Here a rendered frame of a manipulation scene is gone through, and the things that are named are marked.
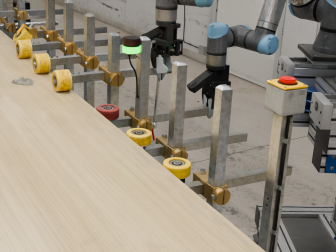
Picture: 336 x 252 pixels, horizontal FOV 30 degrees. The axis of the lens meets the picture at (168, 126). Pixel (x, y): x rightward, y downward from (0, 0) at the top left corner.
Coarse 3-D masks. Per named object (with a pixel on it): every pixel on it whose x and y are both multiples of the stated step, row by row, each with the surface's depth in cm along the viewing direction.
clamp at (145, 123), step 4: (124, 112) 228; (128, 112) 226; (132, 112) 226; (132, 116) 222; (132, 120) 223; (136, 120) 220; (140, 120) 219; (144, 120) 219; (148, 120) 220; (132, 124) 223; (136, 124) 220; (140, 124) 218; (144, 124) 218; (148, 124) 219; (148, 128) 220
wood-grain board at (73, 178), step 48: (0, 48) 289; (0, 96) 226; (48, 96) 228; (0, 144) 185; (48, 144) 187; (96, 144) 189; (0, 192) 157; (48, 192) 158; (96, 192) 160; (144, 192) 161; (192, 192) 162; (0, 240) 136; (48, 240) 137; (96, 240) 138; (144, 240) 139; (192, 240) 140; (240, 240) 141
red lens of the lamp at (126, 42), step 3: (123, 36) 211; (123, 39) 208; (126, 39) 207; (138, 39) 208; (123, 42) 208; (126, 42) 207; (129, 42) 207; (132, 42) 207; (135, 42) 207; (138, 42) 208; (126, 45) 208; (129, 45) 207; (132, 45) 207; (135, 45) 208; (138, 45) 209
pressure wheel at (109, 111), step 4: (104, 104) 221; (108, 104) 221; (112, 104) 222; (96, 108) 218; (100, 108) 217; (104, 108) 218; (108, 108) 218; (112, 108) 218; (116, 108) 218; (100, 112) 216; (104, 112) 215; (108, 112) 215; (112, 112) 216; (116, 112) 217; (104, 116) 216; (108, 116) 216; (112, 116) 216; (116, 116) 218
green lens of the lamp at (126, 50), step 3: (123, 48) 209; (126, 48) 208; (129, 48) 208; (132, 48) 208; (135, 48) 208; (138, 48) 209; (123, 51) 209; (126, 51) 208; (129, 51) 208; (132, 51) 208; (135, 51) 209; (138, 51) 210
